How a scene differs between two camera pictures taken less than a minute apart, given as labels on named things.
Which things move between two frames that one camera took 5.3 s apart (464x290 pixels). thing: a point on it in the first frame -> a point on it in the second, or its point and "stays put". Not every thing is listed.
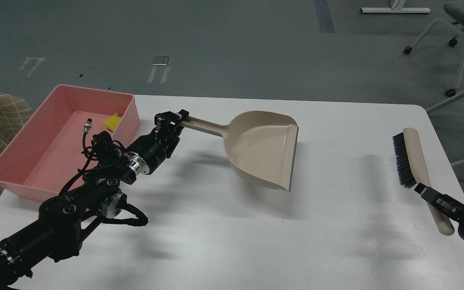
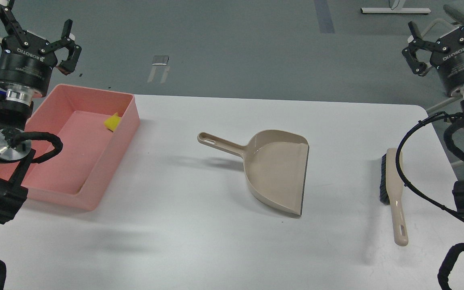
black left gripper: (159, 144) -> (27, 66)
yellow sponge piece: (112, 121) stays put
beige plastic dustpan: (260, 146) -> (276, 163)
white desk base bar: (396, 10) stays put
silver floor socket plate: (160, 60) stays put
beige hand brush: (413, 170) -> (390, 192)
